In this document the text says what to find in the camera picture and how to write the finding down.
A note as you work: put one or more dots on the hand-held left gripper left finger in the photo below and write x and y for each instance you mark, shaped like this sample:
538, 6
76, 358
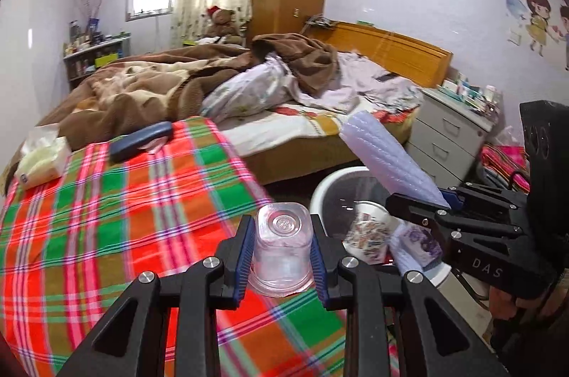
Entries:
248, 266

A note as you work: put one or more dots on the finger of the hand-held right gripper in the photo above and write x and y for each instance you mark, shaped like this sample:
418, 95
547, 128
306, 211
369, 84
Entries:
418, 210
489, 202

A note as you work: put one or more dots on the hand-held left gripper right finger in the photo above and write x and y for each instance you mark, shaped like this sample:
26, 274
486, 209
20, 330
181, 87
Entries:
316, 266

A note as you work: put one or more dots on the clear plastic cup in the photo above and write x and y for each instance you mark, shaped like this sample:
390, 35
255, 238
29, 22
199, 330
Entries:
280, 261

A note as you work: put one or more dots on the purple patterned packet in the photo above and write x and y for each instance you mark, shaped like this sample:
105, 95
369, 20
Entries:
420, 243

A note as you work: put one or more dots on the printed paper cup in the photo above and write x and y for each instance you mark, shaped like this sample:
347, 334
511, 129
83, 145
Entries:
369, 234

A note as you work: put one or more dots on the translucent air column wrap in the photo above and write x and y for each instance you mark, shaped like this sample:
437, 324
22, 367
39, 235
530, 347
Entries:
386, 154

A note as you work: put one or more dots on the white round trash bin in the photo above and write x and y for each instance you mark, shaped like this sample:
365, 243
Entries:
324, 190

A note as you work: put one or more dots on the person's right hand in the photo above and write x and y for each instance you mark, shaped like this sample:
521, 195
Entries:
504, 303

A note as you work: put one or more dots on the red plaid fabric pile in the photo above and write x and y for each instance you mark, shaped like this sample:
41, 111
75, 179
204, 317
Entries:
502, 161

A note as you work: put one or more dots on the grey drawer nightstand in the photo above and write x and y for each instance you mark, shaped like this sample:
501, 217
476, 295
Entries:
449, 137

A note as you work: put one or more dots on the row of small boxes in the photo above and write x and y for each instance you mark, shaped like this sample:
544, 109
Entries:
471, 94

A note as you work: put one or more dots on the olive bed skirt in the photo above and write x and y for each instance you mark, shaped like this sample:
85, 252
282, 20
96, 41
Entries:
302, 157

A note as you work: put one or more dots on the red green plaid tablecloth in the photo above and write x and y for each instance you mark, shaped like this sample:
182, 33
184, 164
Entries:
133, 203

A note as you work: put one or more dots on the pale pink sheet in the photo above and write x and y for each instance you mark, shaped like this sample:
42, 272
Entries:
355, 79

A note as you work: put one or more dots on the rose print bed sheet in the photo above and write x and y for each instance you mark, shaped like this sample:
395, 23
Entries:
284, 121

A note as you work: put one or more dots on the wooden bed headboard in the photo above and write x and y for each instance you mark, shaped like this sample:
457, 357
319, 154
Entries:
400, 48

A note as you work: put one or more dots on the dark blue glasses case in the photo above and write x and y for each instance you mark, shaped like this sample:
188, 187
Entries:
140, 140

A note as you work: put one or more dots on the white floral quilt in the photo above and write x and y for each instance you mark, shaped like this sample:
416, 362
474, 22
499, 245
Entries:
249, 92

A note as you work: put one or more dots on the brown fleece blanket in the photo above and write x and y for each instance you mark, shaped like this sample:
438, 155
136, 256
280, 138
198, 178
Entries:
146, 92

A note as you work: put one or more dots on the soft tissue pack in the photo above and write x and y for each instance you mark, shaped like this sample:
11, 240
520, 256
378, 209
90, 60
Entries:
42, 161

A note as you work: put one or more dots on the teddy bear with red hat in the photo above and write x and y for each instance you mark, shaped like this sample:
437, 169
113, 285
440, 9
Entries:
222, 23

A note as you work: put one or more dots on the cluttered storage shelf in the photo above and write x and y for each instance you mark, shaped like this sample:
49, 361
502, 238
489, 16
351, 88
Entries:
95, 59

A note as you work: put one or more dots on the vase of dry branches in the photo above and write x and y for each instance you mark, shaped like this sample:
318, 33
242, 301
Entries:
91, 10

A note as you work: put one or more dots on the cartoon children wall sticker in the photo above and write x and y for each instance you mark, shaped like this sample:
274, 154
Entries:
540, 17

